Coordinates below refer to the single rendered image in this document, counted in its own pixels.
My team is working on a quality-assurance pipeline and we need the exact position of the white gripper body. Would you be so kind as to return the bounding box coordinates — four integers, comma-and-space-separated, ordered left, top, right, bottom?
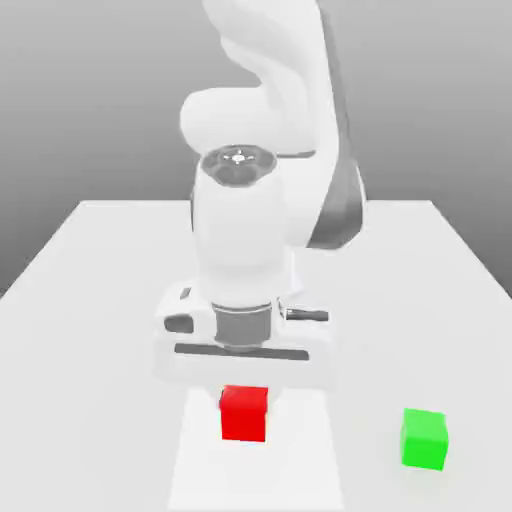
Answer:
150, 324, 336, 392

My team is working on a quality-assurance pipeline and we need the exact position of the small red cube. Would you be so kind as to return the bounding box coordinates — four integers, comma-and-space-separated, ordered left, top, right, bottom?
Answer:
218, 384, 270, 444

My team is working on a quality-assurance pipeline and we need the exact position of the small green cube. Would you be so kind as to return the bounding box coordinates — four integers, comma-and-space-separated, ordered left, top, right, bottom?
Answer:
400, 407, 450, 472

